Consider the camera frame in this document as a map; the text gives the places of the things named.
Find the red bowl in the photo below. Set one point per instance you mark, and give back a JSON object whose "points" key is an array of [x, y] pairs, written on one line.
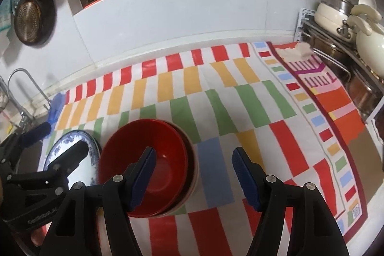
{"points": [[172, 160]]}

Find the orange patterned cloth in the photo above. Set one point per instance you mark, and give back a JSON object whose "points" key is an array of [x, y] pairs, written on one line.
{"points": [[333, 100]]}

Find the blue printed cloth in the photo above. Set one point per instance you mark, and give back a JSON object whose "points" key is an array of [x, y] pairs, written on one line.
{"points": [[57, 112]]}

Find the blue floral white plate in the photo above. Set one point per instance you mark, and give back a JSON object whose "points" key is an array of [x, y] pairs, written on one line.
{"points": [[99, 154], [66, 140]]}

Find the colourful striped tablecloth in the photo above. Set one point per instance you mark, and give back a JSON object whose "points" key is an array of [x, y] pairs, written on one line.
{"points": [[210, 112]]}

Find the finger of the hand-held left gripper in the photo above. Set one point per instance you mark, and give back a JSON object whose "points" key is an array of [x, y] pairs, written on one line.
{"points": [[37, 132], [69, 157]]}

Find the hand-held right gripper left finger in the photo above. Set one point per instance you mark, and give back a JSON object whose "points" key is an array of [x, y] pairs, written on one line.
{"points": [[144, 181]]}

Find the cream kettle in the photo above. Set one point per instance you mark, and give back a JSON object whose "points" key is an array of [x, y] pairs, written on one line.
{"points": [[372, 46]]}

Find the cream pot with glass lid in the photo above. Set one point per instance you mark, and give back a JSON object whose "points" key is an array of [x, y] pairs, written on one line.
{"points": [[330, 14]]}

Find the metal countertop shelf rack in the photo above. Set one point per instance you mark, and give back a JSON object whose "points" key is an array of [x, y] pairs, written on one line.
{"points": [[304, 22]]}

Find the black frying pan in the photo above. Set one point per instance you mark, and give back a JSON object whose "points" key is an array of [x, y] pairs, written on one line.
{"points": [[31, 22]]}

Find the large chrome pull-down faucet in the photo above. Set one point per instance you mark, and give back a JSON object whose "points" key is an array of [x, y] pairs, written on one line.
{"points": [[22, 116]]}

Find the copper lidded pot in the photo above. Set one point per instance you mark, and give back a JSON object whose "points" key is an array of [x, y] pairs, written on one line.
{"points": [[364, 91]]}

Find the thin gooseneck faucet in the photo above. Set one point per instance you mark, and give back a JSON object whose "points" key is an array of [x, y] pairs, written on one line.
{"points": [[30, 79]]}

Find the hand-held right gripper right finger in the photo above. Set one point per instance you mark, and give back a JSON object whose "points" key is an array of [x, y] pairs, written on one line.
{"points": [[244, 181]]}

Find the steel pot under rack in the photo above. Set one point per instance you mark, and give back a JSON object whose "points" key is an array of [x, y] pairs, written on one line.
{"points": [[330, 52]]}

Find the beige paper scrap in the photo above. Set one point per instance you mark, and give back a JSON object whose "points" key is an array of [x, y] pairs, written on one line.
{"points": [[297, 50]]}

